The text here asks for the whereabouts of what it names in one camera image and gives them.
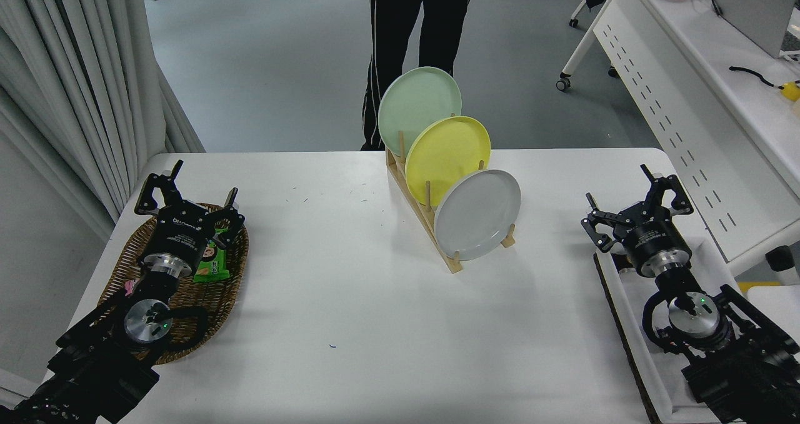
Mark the grey curtain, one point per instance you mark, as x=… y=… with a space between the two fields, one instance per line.
x=62 y=67

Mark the grey plate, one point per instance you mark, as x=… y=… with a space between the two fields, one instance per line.
x=478 y=214

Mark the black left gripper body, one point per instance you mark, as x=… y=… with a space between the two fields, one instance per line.
x=181 y=233

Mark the white desk with slotted panel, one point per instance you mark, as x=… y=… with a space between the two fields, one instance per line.
x=687 y=49

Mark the black foot block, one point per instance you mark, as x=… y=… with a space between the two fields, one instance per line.
x=781 y=264

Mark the green snack packet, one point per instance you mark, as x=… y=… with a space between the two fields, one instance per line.
x=211 y=267

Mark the pale green plate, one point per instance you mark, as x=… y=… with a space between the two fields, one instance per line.
x=412 y=105

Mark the grey box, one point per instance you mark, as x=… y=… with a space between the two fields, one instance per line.
x=756 y=11

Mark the small white table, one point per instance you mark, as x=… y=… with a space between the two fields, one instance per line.
x=778 y=299

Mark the yellow plug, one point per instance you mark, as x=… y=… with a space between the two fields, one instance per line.
x=792 y=91

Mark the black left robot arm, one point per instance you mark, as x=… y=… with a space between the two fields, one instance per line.
x=94 y=361

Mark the wooden plate rack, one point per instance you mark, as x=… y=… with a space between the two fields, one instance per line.
x=451 y=262

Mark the yellow plate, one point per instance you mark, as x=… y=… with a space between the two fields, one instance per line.
x=447 y=155

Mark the white tray with brown edge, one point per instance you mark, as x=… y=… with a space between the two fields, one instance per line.
x=634 y=314

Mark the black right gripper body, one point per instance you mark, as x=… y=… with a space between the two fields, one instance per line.
x=656 y=239

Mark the brown wicker basket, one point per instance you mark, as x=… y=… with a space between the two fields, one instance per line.
x=219 y=296

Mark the small pink wrapper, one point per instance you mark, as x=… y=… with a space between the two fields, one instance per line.
x=130 y=286

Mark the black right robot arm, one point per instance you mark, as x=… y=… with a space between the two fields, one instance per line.
x=744 y=374

